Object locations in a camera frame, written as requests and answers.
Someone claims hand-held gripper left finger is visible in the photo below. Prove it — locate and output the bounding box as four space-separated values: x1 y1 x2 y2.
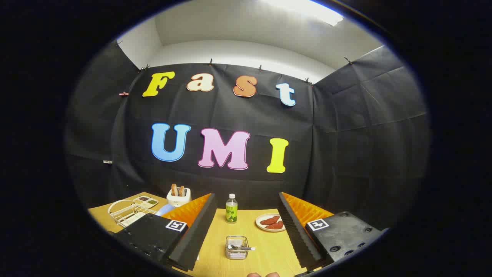
114 193 219 272

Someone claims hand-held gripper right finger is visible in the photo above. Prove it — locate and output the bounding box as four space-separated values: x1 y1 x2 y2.
278 192 389 274

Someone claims metal wire basket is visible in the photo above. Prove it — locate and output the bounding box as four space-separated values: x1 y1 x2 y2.
225 236 249 260

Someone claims white wire dish rack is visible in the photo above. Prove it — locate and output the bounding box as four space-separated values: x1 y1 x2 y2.
108 199 158 228

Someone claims white round dish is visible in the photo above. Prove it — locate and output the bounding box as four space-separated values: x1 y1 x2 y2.
256 214 287 232

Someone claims white toaster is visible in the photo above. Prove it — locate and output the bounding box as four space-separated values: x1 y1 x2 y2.
166 188 192 208

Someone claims green label drink bottle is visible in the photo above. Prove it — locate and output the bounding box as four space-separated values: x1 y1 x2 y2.
225 194 238 224

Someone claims divided seasoning tray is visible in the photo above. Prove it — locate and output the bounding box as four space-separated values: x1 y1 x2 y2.
133 195 159 209

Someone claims black backdrop cloth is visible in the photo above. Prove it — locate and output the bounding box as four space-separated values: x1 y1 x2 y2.
65 40 432 232

